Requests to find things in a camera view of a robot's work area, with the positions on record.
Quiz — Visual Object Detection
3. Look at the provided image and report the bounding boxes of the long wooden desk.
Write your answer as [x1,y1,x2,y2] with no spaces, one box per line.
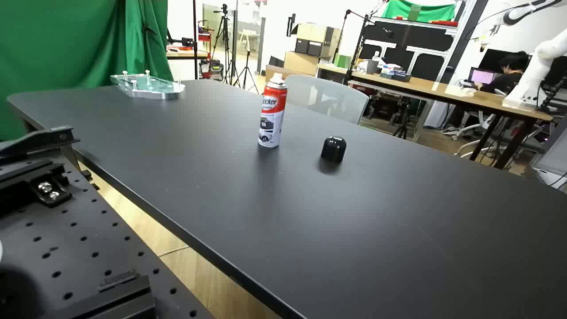
[315,63,554,171]

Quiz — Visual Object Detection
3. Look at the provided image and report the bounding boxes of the laptop with pink screen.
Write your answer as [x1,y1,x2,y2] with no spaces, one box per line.
[468,68,501,91]

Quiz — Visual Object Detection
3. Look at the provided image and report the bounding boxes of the seated person dark clothes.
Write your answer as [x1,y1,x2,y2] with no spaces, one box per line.
[480,54,531,97]

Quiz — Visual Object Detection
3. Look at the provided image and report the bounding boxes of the green screen curtain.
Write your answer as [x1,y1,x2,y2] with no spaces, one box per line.
[0,0,175,143]

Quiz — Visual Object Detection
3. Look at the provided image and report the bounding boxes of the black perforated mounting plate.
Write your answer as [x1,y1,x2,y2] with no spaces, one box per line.
[0,157,214,319]

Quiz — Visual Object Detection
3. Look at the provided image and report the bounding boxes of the green cloth on shelf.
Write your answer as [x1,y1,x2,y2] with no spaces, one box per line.
[379,0,460,26]

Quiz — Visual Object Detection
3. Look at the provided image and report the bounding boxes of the black and white panel rack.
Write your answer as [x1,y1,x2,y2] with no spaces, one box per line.
[352,19,460,84]

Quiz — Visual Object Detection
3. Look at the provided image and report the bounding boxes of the clear acrylic plate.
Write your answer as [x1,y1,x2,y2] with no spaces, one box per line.
[108,70,186,102]

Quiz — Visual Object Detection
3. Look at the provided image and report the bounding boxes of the black tripod under desk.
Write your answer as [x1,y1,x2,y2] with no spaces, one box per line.
[391,100,418,143]

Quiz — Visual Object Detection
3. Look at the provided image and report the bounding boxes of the white spray can red top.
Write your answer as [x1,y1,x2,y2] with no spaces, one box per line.
[255,74,289,152]

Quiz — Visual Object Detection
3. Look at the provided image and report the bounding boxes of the cardboard box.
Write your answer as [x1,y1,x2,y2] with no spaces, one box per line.
[282,52,320,79]

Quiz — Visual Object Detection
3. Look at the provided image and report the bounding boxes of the grey mesh office chair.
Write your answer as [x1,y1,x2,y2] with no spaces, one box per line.
[283,74,370,125]

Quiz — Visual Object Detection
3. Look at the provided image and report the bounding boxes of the black metal clamp bracket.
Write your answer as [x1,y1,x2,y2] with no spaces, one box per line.
[0,125,80,219]

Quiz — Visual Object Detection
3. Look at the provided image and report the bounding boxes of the grey camera tripod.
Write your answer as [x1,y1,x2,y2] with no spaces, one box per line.
[230,50,262,97]

